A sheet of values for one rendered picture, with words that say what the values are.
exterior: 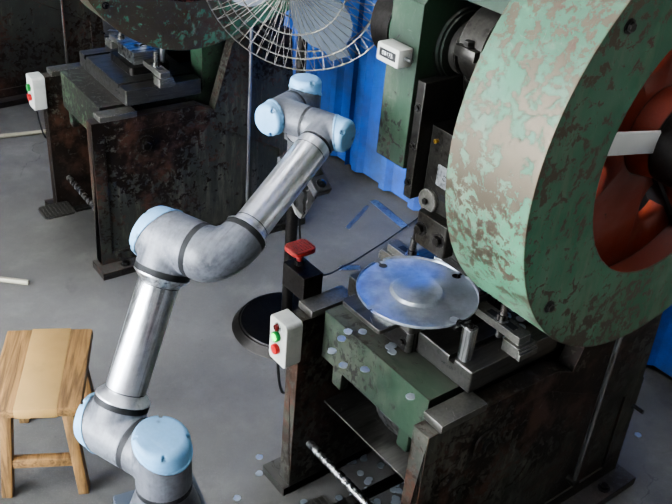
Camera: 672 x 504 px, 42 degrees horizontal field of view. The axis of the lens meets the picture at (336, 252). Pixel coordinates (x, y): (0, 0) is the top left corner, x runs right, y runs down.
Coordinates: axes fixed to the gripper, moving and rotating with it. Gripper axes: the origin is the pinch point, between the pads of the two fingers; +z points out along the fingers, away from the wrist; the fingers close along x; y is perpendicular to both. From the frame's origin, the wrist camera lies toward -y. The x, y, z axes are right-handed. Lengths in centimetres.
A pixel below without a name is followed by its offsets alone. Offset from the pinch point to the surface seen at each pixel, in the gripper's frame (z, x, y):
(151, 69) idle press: 11, -23, 129
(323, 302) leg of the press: 20.9, -0.7, -10.0
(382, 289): 6.9, -3.6, -28.1
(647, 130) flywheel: -51, -16, -75
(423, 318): 6.9, -4.4, -41.6
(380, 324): 7.1, 5.3, -38.1
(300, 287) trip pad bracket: 17.8, 3.2, -5.1
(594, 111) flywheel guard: -61, 8, -80
